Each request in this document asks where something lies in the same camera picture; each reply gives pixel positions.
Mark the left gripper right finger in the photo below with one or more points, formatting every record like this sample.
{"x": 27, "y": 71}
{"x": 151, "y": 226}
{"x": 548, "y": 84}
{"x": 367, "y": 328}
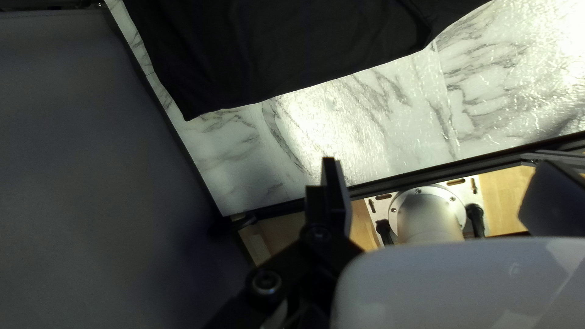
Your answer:
{"x": 555, "y": 201}

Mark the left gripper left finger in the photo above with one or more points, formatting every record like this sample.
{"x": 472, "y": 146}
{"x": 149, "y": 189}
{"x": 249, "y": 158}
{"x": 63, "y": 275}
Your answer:
{"x": 327, "y": 214}

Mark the black t-shirt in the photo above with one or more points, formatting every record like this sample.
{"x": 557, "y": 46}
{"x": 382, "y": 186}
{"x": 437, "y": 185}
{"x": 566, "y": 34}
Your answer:
{"x": 274, "y": 50}

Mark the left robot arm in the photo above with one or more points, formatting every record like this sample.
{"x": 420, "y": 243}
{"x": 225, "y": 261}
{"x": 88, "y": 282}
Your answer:
{"x": 427, "y": 219}

